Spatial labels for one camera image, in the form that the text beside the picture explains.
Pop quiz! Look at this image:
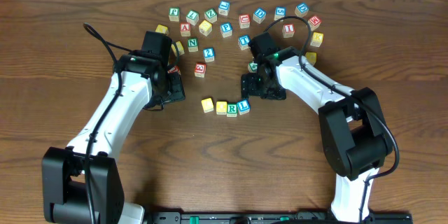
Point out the blue L block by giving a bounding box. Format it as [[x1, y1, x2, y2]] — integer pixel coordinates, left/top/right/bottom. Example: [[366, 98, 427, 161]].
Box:
[[237, 99, 251, 116]]

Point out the green R block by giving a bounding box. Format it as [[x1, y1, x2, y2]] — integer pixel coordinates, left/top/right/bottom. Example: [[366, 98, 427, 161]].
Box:
[[226, 104, 238, 117]]

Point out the yellow C block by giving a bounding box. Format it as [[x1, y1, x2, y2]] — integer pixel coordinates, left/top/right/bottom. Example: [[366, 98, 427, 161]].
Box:
[[201, 98, 214, 113]]

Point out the yellow O block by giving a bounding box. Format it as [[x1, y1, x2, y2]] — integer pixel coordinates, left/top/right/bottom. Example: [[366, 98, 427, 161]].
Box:
[[216, 101, 228, 115]]

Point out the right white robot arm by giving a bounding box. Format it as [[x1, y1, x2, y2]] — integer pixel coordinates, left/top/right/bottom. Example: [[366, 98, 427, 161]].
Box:
[[241, 32, 399, 223]]

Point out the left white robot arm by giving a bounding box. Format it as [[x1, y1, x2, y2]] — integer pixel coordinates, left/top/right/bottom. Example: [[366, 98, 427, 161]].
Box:
[[41, 31, 186, 223]]

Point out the green 4 block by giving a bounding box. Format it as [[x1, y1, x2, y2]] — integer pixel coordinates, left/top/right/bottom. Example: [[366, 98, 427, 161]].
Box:
[[248, 62, 258, 73]]

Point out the red U block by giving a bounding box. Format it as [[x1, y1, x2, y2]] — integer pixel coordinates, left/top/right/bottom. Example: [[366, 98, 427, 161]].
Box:
[[168, 66, 181, 75]]

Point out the yellow S block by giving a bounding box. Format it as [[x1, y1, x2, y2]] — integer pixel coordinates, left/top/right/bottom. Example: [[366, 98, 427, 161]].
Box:
[[171, 41, 185, 55]]

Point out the blue T block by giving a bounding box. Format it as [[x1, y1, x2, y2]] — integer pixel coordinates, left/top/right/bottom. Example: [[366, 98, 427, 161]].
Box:
[[238, 35, 250, 50]]

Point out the blue 2 block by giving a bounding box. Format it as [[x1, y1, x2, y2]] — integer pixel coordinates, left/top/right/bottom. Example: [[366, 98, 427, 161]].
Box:
[[203, 48, 216, 62]]

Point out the green N block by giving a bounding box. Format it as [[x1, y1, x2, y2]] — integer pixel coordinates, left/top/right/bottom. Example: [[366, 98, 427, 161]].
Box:
[[187, 37, 198, 53]]

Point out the yellow G block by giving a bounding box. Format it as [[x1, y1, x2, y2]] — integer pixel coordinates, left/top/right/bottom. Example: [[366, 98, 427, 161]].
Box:
[[305, 52, 317, 66]]

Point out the red I block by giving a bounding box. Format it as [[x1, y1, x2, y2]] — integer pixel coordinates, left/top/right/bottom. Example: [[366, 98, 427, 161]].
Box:
[[282, 24, 295, 39]]

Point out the blue F block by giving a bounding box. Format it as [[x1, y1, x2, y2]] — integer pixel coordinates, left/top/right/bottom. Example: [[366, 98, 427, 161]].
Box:
[[220, 22, 232, 38]]

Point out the yellow block near left gripper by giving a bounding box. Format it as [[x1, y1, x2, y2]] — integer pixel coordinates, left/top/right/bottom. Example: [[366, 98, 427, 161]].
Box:
[[155, 24, 169, 36]]

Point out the red A block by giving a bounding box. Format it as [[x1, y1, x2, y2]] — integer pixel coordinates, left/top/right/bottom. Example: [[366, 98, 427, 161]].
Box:
[[180, 22, 191, 37]]

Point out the red C block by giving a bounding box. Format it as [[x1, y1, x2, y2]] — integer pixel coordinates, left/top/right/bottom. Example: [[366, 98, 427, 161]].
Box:
[[239, 14, 251, 29]]

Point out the blue d block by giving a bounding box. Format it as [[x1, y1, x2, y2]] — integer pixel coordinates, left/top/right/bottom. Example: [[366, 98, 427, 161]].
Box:
[[253, 8, 267, 24], [295, 3, 309, 18]]

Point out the yellow block upper middle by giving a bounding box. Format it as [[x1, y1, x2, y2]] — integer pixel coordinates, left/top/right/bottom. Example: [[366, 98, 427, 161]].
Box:
[[199, 20, 213, 36]]

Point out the yellow K block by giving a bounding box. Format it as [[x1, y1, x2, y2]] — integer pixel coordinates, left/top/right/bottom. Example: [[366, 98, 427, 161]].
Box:
[[310, 32, 323, 48]]

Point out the blue 5 block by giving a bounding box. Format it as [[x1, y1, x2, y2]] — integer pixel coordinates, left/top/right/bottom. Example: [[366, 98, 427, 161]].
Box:
[[274, 6, 286, 21]]

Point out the green P block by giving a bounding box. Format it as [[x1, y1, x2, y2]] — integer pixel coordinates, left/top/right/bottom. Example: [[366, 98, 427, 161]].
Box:
[[169, 7, 180, 22]]

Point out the green Z block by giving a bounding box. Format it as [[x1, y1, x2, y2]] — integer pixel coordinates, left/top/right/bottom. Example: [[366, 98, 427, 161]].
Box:
[[204, 8, 218, 23]]

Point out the red M block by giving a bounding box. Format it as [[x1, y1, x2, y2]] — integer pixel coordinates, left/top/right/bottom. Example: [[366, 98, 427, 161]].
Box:
[[308, 15, 322, 31]]

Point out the blue top block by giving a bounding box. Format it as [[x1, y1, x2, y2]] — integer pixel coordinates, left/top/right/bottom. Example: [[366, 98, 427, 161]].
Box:
[[218, 1, 230, 16]]

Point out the blue D block right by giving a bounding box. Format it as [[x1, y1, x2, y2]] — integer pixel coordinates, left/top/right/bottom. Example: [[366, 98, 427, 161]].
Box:
[[295, 3, 309, 18]]

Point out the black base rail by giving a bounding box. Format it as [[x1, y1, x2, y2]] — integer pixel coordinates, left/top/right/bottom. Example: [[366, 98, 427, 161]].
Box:
[[143, 210, 413, 224]]

